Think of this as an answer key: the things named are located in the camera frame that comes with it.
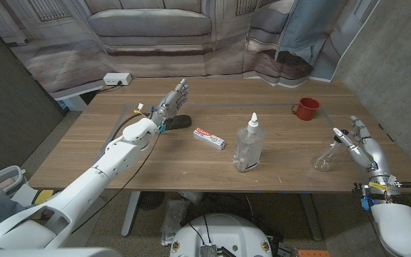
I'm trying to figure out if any black oval case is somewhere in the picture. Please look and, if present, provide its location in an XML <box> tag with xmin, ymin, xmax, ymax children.
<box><xmin>164</xmin><ymin>114</ymin><xmax>193</xmax><ymax>131</ymax></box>

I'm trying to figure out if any clear plastic bag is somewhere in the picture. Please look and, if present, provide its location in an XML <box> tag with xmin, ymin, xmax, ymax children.
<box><xmin>161</xmin><ymin>198</ymin><xmax>191</xmax><ymax>247</ymax></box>

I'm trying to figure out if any toothpaste box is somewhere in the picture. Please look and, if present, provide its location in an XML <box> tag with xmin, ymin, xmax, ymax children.
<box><xmin>193</xmin><ymin>128</ymin><xmax>226</xmax><ymax>151</ymax></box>

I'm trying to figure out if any printed living room backdrop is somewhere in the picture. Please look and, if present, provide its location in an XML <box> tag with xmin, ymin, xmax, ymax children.
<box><xmin>0</xmin><ymin>0</ymin><xmax>383</xmax><ymax>96</ymax></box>

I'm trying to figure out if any grey table leg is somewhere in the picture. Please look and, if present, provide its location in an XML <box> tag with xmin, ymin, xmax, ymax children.
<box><xmin>121</xmin><ymin>191</ymin><xmax>141</xmax><ymax>238</ymax></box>
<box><xmin>300</xmin><ymin>192</ymin><xmax>323</xmax><ymax>242</ymax></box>

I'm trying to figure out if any orange board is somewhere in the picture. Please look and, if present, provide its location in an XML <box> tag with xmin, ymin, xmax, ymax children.
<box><xmin>298</xmin><ymin>249</ymin><xmax>331</xmax><ymax>257</ymax></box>

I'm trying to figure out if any black round fan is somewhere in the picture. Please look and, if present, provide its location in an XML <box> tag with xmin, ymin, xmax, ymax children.
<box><xmin>137</xmin><ymin>191</ymin><xmax>166</xmax><ymax>211</ymax></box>

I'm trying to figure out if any black power strip cable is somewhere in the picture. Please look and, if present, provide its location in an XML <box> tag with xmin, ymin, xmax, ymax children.
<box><xmin>96</xmin><ymin>81</ymin><xmax>123</xmax><ymax>94</ymax></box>

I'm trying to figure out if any white grey bin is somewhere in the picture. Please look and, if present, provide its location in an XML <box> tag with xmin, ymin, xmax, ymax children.
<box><xmin>0</xmin><ymin>165</ymin><xmax>27</xmax><ymax>197</ymax></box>

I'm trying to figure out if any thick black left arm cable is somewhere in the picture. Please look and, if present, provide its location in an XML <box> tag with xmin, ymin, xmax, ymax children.
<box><xmin>109</xmin><ymin>112</ymin><xmax>148</xmax><ymax>143</ymax></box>

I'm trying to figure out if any red cup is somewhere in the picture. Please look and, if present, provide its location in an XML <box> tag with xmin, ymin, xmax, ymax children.
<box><xmin>290</xmin><ymin>97</ymin><xmax>321</xmax><ymax>121</ymax></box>

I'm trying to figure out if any clear dispenser bottle black pump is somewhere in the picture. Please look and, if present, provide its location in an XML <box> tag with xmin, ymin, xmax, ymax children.
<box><xmin>310</xmin><ymin>128</ymin><xmax>349</xmax><ymax>173</ymax></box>

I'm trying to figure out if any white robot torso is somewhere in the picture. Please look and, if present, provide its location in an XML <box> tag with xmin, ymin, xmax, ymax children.
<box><xmin>169</xmin><ymin>213</ymin><xmax>273</xmax><ymax>257</ymax></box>

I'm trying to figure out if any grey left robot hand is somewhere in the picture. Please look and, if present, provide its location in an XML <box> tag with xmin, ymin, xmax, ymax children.
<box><xmin>150</xmin><ymin>79</ymin><xmax>189</xmax><ymax>131</ymax></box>

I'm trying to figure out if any yellow object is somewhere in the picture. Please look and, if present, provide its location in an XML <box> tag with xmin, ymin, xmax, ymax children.
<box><xmin>32</xmin><ymin>188</ymin><xmax>55</xmax><ymax>206</ymax></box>

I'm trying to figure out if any clear bottle with white nozzle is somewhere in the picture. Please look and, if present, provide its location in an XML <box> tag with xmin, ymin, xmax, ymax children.
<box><xmin>233</xmin><ymin>112</ymin><xmax>266</xmax><ymax>173</ymax></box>

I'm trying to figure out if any white power strip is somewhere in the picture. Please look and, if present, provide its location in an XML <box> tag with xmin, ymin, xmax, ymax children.
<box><xmin>103</xmin><ymin>72</ymin><xmax>133</xmax><ymax>86</ymax></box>

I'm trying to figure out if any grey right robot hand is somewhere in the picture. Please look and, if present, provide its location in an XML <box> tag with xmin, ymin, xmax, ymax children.
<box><xmin>333</xmin><ymin>115</ymin><xmax>395</xmax><ymax>184</ymax></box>

